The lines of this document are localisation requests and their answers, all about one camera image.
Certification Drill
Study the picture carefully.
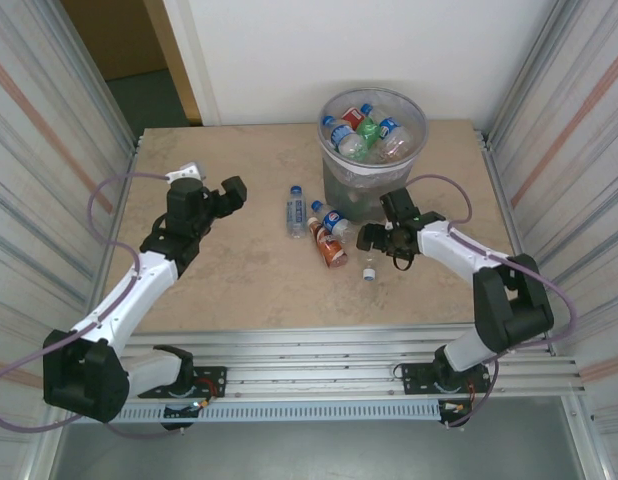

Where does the crushed clear bottle without label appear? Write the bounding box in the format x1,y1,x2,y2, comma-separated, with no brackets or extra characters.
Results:
361,249,381,283

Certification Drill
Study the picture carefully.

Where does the green bottle with yellow cap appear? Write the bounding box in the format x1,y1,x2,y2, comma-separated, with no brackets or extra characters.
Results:
356,118,384,150

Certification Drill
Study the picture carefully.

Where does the clear bottle blue Pepsi label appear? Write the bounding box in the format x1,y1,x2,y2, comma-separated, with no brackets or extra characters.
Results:
311,200,358,246
359,103,415,161
322,115,370,161

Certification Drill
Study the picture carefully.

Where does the red and gold snack wrapper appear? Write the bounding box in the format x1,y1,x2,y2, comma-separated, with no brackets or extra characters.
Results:
340,106,368,132

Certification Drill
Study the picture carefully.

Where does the grey mesh waste bin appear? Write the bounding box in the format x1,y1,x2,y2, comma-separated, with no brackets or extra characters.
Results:
316,87,430,224

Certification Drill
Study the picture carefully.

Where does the translucent plastic bin liner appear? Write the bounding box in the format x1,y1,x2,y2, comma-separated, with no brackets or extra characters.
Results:
317,88,429,176

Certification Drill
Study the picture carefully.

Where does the brown label tea bottle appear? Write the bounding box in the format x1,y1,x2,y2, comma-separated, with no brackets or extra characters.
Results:
307,217,350,270

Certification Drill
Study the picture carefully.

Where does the clear bottle pale blue label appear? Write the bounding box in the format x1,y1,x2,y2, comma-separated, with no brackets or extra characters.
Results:
286,184,310,239

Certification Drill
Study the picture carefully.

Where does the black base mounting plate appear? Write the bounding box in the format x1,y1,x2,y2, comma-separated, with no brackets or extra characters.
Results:
401,360,492,397
137,365,228,401

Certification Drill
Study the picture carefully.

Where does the brown door jamb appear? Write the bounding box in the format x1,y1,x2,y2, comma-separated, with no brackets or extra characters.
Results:
141,0,204,126

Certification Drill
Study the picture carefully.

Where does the power lead with yellow connector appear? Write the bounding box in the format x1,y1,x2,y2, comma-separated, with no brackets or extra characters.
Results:
437,398,474,430
161,397,213,432

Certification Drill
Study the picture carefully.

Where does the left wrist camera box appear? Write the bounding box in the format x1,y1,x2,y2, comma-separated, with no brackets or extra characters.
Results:
166,160,208,184

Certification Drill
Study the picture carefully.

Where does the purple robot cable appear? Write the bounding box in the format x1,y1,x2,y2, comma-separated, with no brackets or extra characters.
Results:
401,173,578,430
0,171,190,441

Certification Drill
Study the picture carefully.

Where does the aluminium side rail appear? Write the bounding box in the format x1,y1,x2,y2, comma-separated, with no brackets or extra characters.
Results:
106,132,143,226
476,128,560,357

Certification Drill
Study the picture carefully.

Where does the aluminium rail bed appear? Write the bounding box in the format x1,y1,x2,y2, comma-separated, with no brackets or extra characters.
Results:
42,322,588,405

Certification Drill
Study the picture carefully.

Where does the white door frame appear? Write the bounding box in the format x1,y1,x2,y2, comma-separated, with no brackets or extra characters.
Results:
161,0,224,127

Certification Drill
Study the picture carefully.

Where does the white slotted cable duct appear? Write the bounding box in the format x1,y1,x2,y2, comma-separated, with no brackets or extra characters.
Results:
62,399,443,424

